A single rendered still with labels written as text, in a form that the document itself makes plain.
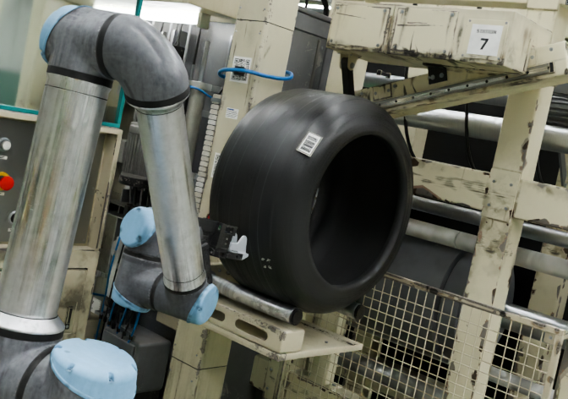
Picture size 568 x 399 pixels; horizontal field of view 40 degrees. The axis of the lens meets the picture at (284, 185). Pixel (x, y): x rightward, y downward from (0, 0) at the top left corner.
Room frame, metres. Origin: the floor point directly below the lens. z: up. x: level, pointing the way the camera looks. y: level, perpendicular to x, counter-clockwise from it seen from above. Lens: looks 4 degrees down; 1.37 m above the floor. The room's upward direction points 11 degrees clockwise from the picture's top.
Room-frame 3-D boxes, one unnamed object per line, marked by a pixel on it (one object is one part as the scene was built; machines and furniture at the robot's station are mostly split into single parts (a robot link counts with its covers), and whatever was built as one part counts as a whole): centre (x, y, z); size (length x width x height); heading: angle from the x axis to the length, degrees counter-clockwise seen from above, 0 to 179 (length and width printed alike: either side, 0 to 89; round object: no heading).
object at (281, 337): (2.10, 0.03, 0.84); 0.36 x 0.09 x 0.06; 49
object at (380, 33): (2.35, -0.35, 1.71); 0.61 x 0.25 x 0.15; 49
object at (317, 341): (2.21, -0.06, 0.80); 0.37 x 0.36 x 0.02; 139
